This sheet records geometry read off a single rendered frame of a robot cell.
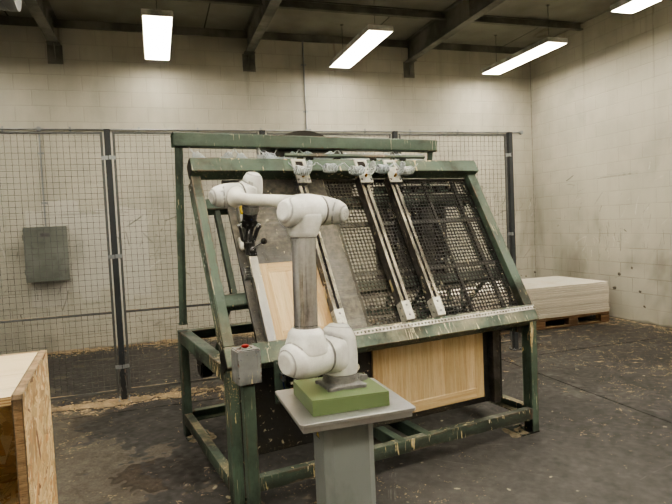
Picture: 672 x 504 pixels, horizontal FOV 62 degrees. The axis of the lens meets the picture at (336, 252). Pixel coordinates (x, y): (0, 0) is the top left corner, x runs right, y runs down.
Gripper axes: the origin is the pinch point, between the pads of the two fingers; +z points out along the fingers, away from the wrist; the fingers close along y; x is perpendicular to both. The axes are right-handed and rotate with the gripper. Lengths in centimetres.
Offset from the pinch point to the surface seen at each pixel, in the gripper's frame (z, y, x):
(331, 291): 33, -54, -3
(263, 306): 37.4, -12.0, 0.2
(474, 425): 115, -149, 47
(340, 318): 43, -56, 12
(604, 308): 214, -565, -185
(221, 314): 37.7, 12.5, 3.7
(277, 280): 30.2, -24.3, -15.1
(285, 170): -18, -42, -71
